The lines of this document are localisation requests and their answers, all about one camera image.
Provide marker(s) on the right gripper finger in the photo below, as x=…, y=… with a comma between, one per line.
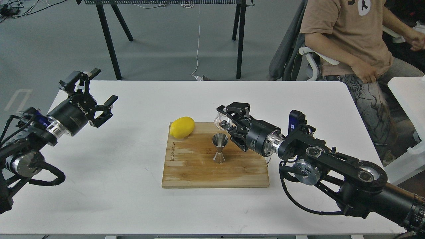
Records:
x=239, y=113
x=237, y=133

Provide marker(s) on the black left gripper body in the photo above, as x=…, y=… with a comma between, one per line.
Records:
x=73, y=114

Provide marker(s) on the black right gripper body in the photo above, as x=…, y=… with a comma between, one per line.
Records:
x=261, y=136

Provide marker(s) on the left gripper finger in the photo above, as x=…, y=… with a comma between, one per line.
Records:
x=106, y=112
x=77, y=83

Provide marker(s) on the small clear glass cup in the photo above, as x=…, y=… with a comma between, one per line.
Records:
x=222, y=121

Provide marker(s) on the steel jigger measuring cup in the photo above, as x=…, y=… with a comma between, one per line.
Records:
x=219, y=140

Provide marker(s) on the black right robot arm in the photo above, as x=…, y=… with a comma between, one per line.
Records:
x=357, y=186

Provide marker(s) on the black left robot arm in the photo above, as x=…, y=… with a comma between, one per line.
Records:
x=25, y=135

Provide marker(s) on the person's hand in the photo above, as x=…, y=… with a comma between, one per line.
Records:
x=365, y=72

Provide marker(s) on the person's other hand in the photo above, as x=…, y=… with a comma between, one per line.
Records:
x=415, y=39

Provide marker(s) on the yellow lemon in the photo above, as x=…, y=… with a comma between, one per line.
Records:
x=182, y=127

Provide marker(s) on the white office chair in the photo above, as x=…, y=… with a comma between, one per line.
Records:
x=315, y=56

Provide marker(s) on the person in tan shirt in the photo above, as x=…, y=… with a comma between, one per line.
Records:
x=369, y=100

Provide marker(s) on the white side table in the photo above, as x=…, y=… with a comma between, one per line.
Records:
x=410, y=94

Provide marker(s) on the black metal table frame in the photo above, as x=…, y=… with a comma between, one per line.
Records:
x=143, y=32

